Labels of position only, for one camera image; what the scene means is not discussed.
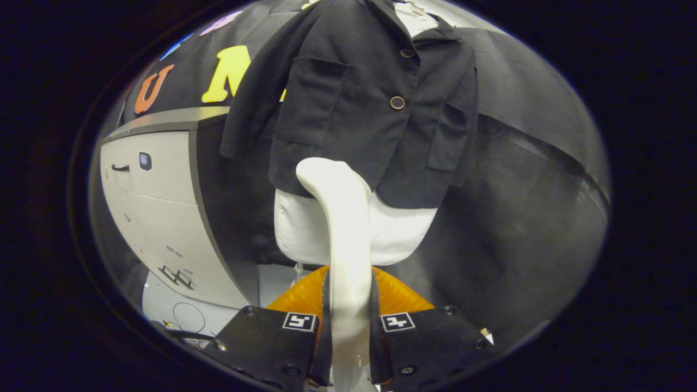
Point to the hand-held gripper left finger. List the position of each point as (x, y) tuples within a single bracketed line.
[(324, 354)]

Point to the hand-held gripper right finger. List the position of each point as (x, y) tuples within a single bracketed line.
[(378, 354)]

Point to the black jacket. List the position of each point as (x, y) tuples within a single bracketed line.
[(348, 109)]

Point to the white mannequin stand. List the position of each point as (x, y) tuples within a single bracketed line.
[(298, 272)]

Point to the white mannequin torso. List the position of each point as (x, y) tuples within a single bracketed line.
[(403, 234)]

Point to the black backdrop cloth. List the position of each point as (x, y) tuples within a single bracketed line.
[(517, 190)]

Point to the grey and beige cabinet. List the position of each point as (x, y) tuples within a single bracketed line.
[(158, 218)]

